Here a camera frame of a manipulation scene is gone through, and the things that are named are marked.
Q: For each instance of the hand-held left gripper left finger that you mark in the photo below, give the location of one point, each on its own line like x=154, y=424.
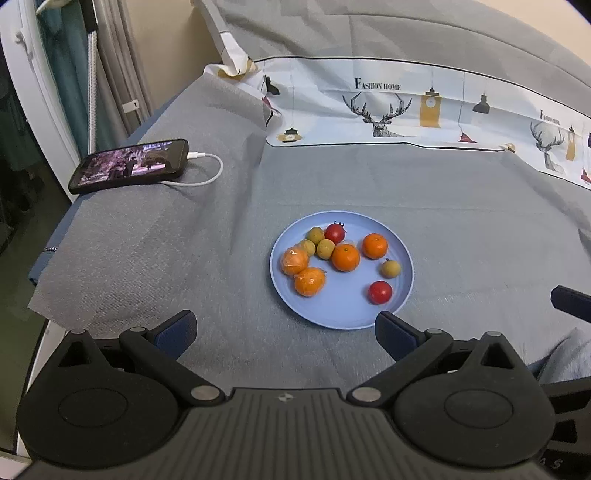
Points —
x=175, y=334

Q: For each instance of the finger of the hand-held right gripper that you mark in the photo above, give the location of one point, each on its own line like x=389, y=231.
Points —
x=572, y=302

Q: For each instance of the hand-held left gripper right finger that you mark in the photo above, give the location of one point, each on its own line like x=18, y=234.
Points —
x=395, y=337

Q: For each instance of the red cherry tomato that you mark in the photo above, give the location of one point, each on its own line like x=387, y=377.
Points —
x=335, y=233
x=380, y=292

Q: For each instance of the blue plastic plate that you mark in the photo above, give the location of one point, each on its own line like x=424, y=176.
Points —
x=341, y=300

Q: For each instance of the yellow-green tomato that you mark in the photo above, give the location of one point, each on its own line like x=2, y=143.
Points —
x=390, y=268
x=326, y=250
x=305, y=248
x=316, y=234

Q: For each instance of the orange tomato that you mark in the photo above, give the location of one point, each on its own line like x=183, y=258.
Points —
x=345, y=257
x=310, y=281

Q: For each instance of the plastic-wrapped orange mandarin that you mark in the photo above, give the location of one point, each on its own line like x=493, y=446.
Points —
x=294, y=261

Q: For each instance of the light grey garment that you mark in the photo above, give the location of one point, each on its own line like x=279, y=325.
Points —
x=572, y=355

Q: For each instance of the grey bed sheet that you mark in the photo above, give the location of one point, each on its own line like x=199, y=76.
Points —
x=415, y=184

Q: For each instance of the black smartphone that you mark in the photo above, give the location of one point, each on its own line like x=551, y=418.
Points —
x=129, y=166

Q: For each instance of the small white tag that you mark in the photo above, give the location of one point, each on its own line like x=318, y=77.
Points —
x=130, y=105

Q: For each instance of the white deer-printed cloth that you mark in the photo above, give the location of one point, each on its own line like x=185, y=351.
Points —
x=323, y=110

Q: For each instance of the teal curtain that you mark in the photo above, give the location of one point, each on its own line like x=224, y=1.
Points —
x=64, y=69

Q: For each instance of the white frame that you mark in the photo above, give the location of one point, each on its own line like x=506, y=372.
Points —
x=37, y=115

